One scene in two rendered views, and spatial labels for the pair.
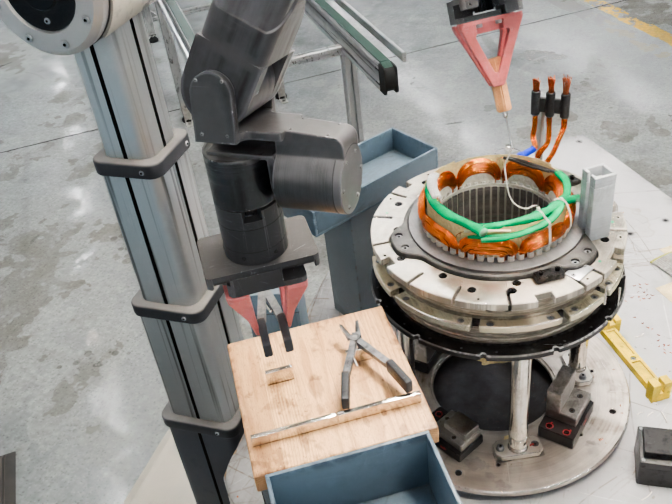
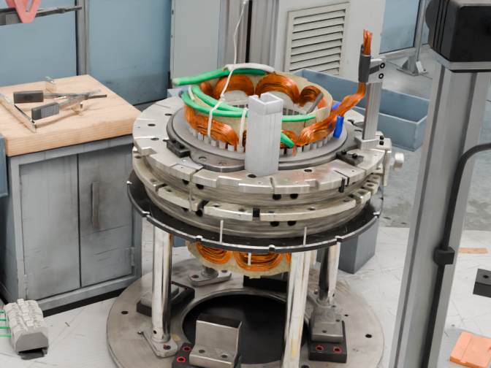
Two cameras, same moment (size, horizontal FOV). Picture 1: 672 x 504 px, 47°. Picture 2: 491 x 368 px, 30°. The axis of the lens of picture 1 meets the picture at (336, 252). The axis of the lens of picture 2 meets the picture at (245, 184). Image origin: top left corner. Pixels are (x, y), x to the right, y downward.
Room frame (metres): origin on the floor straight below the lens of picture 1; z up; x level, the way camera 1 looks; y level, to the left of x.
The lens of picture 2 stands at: (0.33, -1.17, 1.54)
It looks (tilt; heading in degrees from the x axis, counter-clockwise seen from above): 26 degrees down; 64
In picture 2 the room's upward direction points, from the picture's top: 4 degrees clockwise
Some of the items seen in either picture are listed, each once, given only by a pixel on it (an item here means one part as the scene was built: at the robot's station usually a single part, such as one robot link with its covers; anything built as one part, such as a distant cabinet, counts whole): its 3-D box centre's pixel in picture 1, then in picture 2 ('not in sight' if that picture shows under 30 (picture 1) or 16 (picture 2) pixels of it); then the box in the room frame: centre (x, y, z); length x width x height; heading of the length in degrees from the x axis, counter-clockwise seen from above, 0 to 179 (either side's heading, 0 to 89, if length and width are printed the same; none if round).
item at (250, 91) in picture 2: not in sight; (233, 89); (0.81, -0.13, 1.12); 0.06 x 0.02 x 0.04; 9
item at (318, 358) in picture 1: (325, 389); (52, 112); (0.60, 0.03, 1.05); 0.20 x 0.19 x 0.02; 9
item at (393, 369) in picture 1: (399, 375); (44, 111); (0.58, -0.05, 1.09); 0.04 x 0.01 x 0.02; 24
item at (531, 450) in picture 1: (517, 448); (160, 340); (0.68, -0.21, 0.81); 0.07 x 0.03 x 0.01; 91
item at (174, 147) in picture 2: (548, 273); (177, 147); (0.69, -0.24, 1.10); 0.03 x 0.01 x 0.01; 99
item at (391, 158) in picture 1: (363, 240); (346, 177); (1.05, -0.05, 0.92); 0.25 x 0.11 x 0.28; 124
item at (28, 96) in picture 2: (345, 389); (28, 96); (0.57, 0.01, 1.09); 0.04 x 0.01 x 0.02; 174
